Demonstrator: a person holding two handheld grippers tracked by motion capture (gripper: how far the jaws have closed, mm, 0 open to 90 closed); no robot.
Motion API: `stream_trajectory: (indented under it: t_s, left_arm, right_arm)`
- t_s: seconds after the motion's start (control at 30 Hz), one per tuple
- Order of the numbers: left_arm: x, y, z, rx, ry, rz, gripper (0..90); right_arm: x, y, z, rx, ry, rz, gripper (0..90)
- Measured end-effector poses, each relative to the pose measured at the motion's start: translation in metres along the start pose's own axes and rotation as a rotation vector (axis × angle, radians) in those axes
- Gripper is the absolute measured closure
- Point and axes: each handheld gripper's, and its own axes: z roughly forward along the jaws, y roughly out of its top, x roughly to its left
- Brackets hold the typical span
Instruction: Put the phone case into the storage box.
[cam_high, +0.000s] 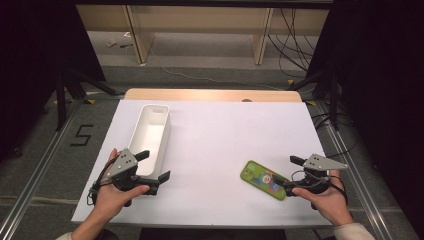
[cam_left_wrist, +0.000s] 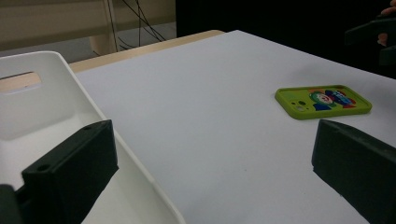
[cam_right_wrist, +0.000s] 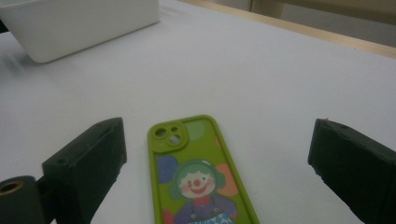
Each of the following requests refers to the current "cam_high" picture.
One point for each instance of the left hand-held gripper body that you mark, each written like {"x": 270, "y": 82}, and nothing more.
{"x": 121, "y": 164}

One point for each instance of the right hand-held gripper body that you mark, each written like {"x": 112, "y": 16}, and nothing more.
{"x": 321, "y": 163}

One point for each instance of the white plastic storage box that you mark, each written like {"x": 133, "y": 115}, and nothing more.
{"x": 150, "y": 133}

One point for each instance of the green phone case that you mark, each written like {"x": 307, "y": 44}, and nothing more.
{"x": 258, "y": 176}

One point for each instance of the person's left hand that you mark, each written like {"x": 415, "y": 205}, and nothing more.
{"x": 108, "y": 198}

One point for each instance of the person's right hand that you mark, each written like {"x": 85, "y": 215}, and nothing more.
{"x": 330, "y": 203}

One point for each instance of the white table mat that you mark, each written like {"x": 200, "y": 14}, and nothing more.
{"x": 213, "y": 143}

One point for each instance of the black metal stand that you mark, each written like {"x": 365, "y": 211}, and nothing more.
{"x": 334, "y": 100}
{"x": 60, "y": 100}

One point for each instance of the dark curtain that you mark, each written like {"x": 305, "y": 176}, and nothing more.
{"x": 30, "y": 66}
{"x": 383, "y": 83}

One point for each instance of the light wooden shelf unit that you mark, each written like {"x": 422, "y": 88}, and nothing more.
{"x": 200, "y": 20}

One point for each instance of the aluminium floor rail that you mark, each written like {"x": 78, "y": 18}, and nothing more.
{"x": 353, "y": 173}
{"x": 40, "y": 166}

